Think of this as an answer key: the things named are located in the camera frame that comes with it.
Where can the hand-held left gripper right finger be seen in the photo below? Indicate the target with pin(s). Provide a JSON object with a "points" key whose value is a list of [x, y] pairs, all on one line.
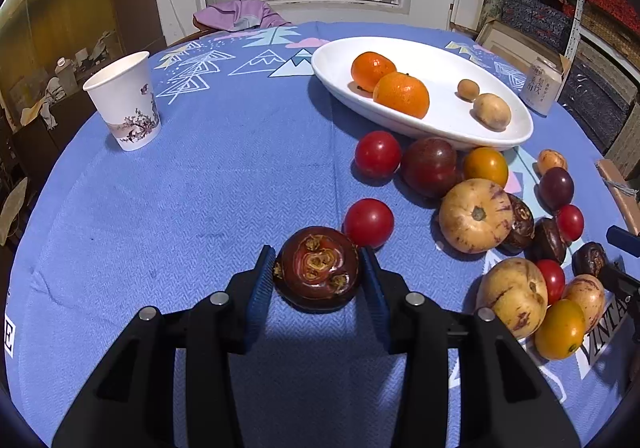
{"points": [[377, 308]]}

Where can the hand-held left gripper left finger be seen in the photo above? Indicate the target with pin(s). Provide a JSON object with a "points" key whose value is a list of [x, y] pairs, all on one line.
{"points": [[260, 300]]}

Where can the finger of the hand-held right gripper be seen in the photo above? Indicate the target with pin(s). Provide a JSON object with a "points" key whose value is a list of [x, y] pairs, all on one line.
{"points": [[624, 234], [622, 282]]}

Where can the striped small pepino melon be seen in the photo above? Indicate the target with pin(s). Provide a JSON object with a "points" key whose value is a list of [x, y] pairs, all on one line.
{"points": [[586, 295]]}

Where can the dark brown water chestnut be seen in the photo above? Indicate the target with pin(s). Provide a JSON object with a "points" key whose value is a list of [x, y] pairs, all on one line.
{"points": [[316, 273], [590, 258], [522, 223], [547, 240]]}

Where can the red tomato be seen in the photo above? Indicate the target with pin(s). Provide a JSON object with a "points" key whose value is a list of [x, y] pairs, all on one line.
{"points": [[377, 154], [368, 223], [552, 278], [570, 222]]}

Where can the small purple tomato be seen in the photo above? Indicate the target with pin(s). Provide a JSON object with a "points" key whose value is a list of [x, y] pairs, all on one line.
{"points": [[556, 188]]}

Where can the large cream pepino melon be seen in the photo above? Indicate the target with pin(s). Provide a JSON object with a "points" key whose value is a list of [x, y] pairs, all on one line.
{"points": [[475, 218], [510, 298]]}

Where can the yellow tomato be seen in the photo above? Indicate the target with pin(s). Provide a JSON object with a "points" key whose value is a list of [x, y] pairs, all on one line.
{"points": [[486, 166]]}

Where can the white oval plate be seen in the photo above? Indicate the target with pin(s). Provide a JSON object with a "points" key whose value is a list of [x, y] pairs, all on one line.
{"points": [[450, 63]]}

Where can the orange kumquat on table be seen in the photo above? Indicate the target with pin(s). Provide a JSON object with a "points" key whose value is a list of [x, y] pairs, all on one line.
{"points": [[560, 330]]}

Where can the small orange pepino melon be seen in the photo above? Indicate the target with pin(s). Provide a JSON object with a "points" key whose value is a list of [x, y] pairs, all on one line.
{"points": [[552, 162]]}

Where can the blue printed tablecloth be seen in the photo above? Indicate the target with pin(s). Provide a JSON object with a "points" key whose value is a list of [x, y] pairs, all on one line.
{"points": [[200, 203]]}

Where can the cream drink can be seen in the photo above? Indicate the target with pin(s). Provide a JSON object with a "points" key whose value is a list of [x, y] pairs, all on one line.
{"points": [[537, 88]]}

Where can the small pale yellow fruit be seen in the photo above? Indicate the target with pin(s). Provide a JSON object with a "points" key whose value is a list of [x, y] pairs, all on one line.
{"points": [[492, 112]]}

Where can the small tan round fruit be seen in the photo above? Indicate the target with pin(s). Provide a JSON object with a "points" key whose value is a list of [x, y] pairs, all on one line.
{"points": [[468, 90]]}

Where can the orange mandarin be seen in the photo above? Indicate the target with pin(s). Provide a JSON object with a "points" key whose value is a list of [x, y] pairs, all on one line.
{"points": [[370, 68], [402, 96]]}

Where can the floral paper cup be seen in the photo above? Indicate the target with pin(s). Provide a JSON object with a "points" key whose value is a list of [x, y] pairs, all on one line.
{"points": [[125, 103]]}

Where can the stack of patterned boxes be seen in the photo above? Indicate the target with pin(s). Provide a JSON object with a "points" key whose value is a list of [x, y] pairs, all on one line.
{"points": [[540, 3]]}

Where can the purple cloth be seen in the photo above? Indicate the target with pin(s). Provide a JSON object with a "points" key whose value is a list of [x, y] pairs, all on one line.
{"points": [[235, 13]]}

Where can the wooden glass cabinet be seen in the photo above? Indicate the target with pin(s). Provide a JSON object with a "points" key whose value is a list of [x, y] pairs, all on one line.
{"points": [[60, 3]]}

